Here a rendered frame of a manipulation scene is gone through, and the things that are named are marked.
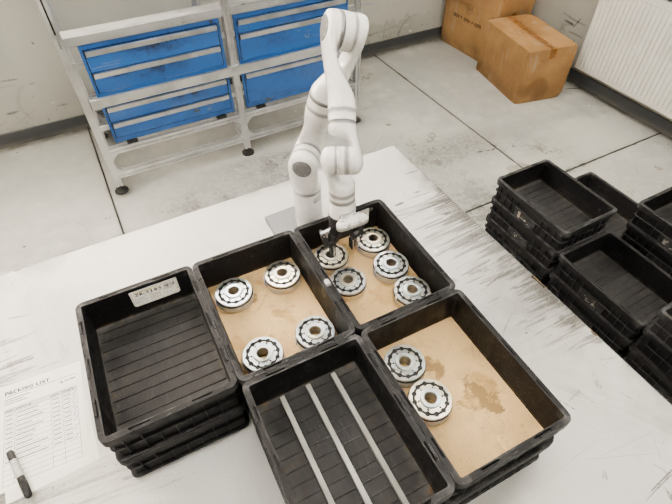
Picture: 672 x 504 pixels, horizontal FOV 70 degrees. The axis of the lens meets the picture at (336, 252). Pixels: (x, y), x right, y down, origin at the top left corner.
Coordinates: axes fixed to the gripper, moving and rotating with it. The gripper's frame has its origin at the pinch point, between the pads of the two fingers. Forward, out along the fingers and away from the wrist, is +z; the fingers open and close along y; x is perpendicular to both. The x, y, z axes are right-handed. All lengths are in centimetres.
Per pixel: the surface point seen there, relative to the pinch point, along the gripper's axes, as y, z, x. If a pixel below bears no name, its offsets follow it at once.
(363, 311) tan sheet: 3.5, 5.3, 20.0
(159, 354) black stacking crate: 57, 5, 9
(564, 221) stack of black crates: -109, 40, -5
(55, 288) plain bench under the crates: 83, 17, -40
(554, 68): -246, 64, -146
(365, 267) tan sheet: -4.6, 5.2, 6.1
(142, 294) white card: 56, -2, -7
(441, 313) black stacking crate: -13.5, 2.0, 31.8
